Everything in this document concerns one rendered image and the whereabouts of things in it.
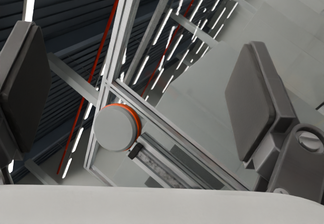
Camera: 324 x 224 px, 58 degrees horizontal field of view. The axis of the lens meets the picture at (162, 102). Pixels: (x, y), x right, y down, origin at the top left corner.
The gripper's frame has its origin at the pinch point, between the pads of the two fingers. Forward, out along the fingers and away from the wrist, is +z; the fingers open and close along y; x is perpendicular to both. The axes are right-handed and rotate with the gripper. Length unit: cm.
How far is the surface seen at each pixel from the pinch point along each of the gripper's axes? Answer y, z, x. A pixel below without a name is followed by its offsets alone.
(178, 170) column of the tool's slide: 15, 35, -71
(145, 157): 5, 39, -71
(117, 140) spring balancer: -4, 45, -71
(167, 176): 12, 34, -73
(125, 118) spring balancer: -2, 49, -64
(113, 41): -7, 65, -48
